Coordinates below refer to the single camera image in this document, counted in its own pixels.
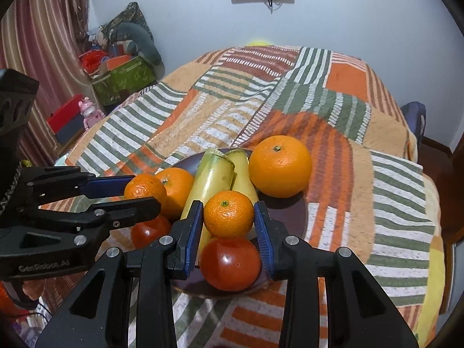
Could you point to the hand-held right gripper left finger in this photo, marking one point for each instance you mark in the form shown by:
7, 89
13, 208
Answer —
192, 239

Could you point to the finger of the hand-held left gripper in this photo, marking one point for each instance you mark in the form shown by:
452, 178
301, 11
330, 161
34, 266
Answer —
108, 185
127, 212

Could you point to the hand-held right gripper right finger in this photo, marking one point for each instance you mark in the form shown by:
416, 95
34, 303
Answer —
263, 243

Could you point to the small mandarin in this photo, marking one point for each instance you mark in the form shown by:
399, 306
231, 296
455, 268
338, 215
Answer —
228, 214
145, 188

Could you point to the red tomato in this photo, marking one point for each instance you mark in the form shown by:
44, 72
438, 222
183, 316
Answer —
230, 263
152, 232

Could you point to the purple plate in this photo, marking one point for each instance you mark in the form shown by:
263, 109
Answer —
286, 210

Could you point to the orange with sticker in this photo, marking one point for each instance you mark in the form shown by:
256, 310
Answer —
179, 188

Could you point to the peeled sugarcane piece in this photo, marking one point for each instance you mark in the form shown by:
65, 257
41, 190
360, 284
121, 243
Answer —
243, 177
214, 181

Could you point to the large plain orange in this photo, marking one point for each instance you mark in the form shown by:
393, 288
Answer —
281, 166

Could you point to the red box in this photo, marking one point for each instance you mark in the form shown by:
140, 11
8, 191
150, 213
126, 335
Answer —
65, 119

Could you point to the pink rabbit toy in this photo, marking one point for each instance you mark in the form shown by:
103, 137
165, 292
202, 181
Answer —
90, 112

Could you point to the striped red curtain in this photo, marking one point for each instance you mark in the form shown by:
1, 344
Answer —
40, 36

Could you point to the red plastic bag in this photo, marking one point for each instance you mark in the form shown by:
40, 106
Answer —
92, 61

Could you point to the green storage box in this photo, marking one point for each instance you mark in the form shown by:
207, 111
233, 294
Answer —
123, 81

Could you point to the orange cardboard box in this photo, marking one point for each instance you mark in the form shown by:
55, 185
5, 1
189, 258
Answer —
116, 63

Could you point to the grey plush toy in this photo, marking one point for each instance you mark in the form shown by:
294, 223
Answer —
143, 41

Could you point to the striped patchwork blanket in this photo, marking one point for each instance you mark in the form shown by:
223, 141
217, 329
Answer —
308, 98

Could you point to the patterned dark cushion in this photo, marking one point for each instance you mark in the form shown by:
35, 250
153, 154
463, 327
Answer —
130, 12

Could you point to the blue chair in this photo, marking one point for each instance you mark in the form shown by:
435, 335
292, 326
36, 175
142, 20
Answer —
413, 123

